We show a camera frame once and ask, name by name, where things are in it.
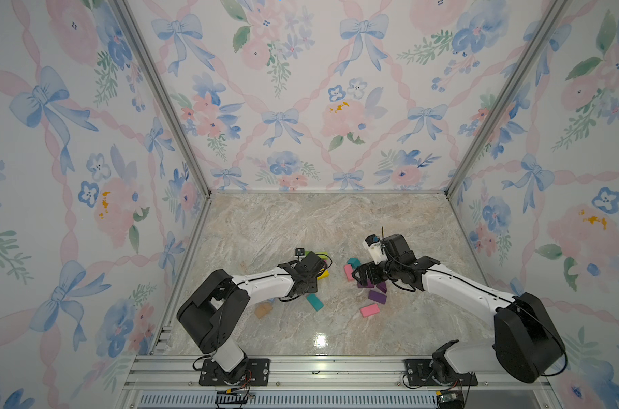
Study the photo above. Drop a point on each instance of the green circuit board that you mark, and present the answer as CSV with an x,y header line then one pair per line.
x,y
450,400

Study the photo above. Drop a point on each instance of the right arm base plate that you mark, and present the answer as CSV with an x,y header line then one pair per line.
x,y
422,372

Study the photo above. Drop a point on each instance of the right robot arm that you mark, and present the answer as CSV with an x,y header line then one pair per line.
x,y
525,342

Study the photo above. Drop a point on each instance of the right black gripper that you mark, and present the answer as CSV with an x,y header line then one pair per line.
x,y
370,266

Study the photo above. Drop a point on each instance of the right frame post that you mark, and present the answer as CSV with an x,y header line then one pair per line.
x,y
529,55

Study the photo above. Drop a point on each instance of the teal rectangular block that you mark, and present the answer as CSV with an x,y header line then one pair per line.
x,y
315,302

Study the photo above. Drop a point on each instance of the light pink upright block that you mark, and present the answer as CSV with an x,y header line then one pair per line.
x,y
348,269

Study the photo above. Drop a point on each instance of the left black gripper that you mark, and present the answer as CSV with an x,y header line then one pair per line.
x,y
314,285

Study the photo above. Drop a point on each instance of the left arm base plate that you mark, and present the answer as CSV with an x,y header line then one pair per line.
x,y
251,372

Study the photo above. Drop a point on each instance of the purple triangle block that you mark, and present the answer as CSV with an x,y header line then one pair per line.
x,y
382,287

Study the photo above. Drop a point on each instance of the purple block upper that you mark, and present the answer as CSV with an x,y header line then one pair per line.
x,y
364,284

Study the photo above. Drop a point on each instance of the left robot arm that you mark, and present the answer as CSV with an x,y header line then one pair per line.
x,y
211,313

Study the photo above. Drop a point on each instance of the yellow block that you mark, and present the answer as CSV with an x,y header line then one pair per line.
x,y
323,275

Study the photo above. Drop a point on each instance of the frame post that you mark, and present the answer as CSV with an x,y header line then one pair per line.
x,y
135,39
529,55

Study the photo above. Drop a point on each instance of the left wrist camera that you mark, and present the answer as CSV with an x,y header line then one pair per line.
x,y
300,253

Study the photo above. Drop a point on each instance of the tan wooden block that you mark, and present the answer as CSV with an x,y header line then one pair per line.
x,y
263,309

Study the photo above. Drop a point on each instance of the purple block lower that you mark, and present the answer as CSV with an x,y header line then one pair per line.
x,y
377,297

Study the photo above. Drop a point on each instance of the left frame post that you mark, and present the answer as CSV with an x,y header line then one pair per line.
x,y
135,39

